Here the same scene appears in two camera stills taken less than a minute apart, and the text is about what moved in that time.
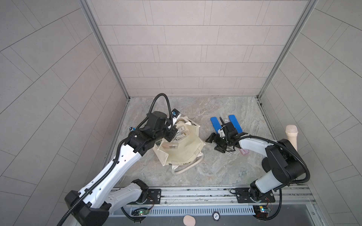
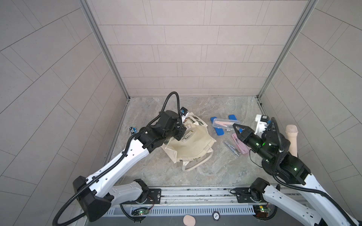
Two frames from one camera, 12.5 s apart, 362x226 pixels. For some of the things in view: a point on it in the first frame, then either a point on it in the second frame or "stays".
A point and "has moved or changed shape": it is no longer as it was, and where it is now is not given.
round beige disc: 188,220 stays
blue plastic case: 235,123 stays
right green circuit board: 261,211 stays
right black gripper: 221,149 to 244,134
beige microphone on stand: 292,131 stays
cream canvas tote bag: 185,151 has moved or changed shape
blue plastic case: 216,124 stays
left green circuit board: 140,211 stays
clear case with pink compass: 170,145 to 224,124
